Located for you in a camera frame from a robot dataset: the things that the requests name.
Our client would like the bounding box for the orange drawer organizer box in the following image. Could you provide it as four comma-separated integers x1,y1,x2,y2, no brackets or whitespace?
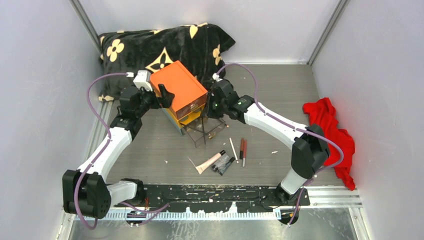
147,60,208,135

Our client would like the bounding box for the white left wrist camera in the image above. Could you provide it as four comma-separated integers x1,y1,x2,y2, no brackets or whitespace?
133,70,153,92

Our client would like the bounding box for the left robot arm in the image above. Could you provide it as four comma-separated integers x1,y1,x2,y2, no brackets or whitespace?
62,84,175,219

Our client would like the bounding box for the white makeup pencil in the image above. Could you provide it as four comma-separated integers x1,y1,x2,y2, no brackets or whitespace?
228,137,239,163

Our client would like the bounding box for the clear bottom drawer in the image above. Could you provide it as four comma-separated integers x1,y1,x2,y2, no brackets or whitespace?
182,116,226,148

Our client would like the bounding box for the black mascara tube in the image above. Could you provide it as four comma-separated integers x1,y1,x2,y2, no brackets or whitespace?
218,157,235,176

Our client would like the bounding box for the black floral blanket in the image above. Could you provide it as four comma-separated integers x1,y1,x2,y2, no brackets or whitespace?
98,22,236,102

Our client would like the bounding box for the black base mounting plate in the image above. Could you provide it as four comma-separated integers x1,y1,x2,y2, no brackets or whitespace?
126,184,297,214

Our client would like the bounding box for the aluminium front rail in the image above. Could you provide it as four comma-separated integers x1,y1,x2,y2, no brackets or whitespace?
80,184,362,223

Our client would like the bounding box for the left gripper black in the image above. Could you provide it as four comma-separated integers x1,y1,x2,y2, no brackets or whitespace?
135,84,174,118

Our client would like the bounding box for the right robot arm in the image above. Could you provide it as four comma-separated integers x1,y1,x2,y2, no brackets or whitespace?
206,79,330,206

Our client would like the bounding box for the clear black makeup bottle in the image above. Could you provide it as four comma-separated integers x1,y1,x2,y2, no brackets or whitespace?
211,153,230,172

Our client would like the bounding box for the red cloth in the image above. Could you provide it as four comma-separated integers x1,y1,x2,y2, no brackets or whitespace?
302,97,356,191

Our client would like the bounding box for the pink makeup tube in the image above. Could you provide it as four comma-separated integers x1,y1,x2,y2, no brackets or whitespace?
195,150,226,175

